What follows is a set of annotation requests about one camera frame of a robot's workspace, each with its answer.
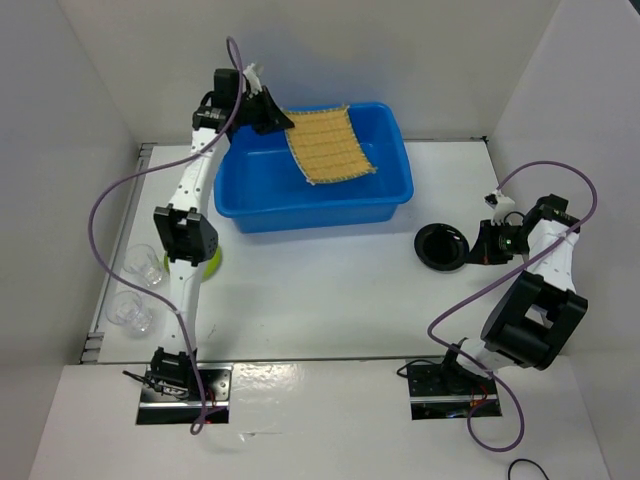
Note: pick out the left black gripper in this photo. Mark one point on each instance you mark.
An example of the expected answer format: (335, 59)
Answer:
(274, 118)

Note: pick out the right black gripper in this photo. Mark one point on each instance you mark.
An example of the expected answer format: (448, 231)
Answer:
(484, 251)

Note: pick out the black plate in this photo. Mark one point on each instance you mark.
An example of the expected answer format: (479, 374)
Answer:
(441, 247)

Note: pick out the woven bamboo mat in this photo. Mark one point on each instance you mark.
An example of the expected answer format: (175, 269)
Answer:
(324, 146)

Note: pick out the green plastic plate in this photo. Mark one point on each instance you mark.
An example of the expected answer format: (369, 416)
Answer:
(212, 260)

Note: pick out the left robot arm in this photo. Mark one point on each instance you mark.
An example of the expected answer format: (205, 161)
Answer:
(185, 218)

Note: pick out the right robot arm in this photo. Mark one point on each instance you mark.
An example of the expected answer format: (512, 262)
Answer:
(539, 312)

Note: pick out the blue plastic bin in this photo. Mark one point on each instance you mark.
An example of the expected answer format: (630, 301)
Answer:
(261, 189)

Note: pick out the clear glass cup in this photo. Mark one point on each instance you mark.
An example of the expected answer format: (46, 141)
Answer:
(129, 311)
(142, 262)

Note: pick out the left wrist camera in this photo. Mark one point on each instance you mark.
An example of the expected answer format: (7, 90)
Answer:
(252, 74)

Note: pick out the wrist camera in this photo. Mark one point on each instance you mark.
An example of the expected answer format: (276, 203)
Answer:
(252, 74)
(501, 205)

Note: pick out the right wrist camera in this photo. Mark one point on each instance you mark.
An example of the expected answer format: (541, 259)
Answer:
(501, 205)

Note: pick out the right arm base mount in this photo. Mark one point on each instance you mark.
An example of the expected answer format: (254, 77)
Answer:
(437, 392)

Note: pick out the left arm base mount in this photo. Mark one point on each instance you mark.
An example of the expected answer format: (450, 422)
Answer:
(163, 404)

